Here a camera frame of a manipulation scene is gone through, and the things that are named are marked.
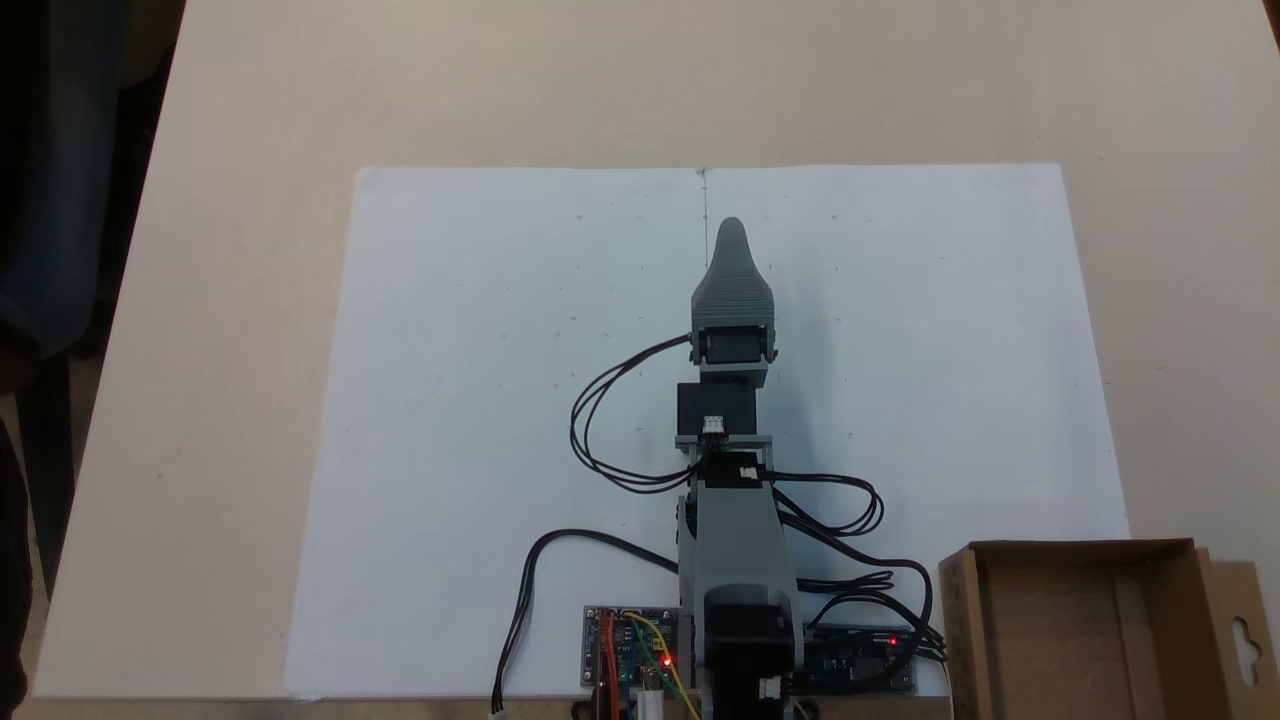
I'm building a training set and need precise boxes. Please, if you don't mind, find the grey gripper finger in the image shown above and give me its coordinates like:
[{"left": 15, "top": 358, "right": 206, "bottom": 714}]
[{"left": 691, "top": 217, "right": 777, "bottom": 333}]

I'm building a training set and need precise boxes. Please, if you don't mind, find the white paper sheet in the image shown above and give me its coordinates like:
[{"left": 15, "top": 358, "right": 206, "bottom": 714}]
[{"left": 283, "top": 163, "right": 1132, "bottom": 701}]

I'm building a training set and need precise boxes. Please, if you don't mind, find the blue circuit board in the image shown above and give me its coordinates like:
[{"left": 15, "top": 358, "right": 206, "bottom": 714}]
[{"left": 800, "top": 624, "right": 917, "bottom": 695}]

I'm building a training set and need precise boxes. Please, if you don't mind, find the brown cardboard box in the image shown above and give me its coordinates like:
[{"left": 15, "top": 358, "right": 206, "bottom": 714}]
[{"left": 938, "top": 538, "right": 1280, "bottom": 720}]

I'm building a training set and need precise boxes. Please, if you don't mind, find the dark blue chair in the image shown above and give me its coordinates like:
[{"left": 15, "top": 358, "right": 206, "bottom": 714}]
[{"left": 0, "top": 0, "right": 187, "bottom": 701}]

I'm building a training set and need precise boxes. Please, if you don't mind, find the black motor cable loop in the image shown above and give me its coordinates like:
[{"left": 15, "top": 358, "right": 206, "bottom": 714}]
[
  {"left": 765, "top": 470, "right": 887, "bottom": 542},
  {"left": 569, "top": 335, "right": 703, "bottom": 496}
]

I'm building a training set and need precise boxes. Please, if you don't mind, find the yellow wire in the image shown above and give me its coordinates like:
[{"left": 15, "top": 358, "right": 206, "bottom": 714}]
[{"left": 624, "top": 611, "right": 702, "bottom": 720}]

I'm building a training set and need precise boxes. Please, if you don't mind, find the black cable bundle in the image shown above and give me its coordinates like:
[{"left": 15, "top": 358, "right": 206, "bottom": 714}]
[{"left": 780, "top": 500, "right": 949, "bottom": 664}]

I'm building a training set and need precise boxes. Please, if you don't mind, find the long black cable with plug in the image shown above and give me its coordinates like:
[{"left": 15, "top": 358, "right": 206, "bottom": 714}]
[{"left": 489, "top": 529, "right": 684, "bottom": 717}]

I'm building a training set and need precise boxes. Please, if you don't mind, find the circuit board with coloured wires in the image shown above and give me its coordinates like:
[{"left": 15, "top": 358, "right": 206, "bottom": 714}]
[{"left": 582, "top": 604, "right": 683, "bottom": 693}]

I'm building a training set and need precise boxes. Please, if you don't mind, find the orange wire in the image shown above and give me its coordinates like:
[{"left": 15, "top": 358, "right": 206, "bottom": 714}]
[{"left": 597, "top": 611, "right": 623, "bottom": 719}]

